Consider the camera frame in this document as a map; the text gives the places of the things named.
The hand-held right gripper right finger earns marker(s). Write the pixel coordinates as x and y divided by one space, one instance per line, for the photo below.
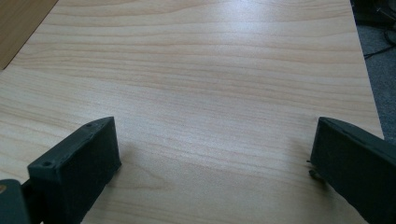
355 165

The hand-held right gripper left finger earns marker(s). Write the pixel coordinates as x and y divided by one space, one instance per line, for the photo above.
74 168

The dark equipment base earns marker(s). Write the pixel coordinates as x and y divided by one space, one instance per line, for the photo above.
373 11

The brown wooden table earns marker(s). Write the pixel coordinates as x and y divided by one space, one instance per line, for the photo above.
18 21

